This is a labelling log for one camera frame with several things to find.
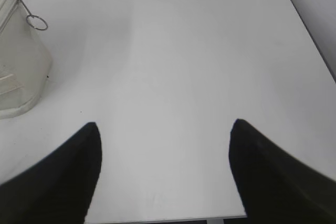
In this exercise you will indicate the metal zipper pull with ring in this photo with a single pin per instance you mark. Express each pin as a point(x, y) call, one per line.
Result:
point(33, 20)

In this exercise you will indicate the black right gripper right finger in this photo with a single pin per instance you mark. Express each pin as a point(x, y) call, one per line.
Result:
point(275, 187)

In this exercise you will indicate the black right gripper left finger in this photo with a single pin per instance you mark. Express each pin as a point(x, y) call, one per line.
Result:
point(60, 187)

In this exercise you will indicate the cream insulated lunch bag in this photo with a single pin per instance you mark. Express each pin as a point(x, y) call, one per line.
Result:
point(25, 62)

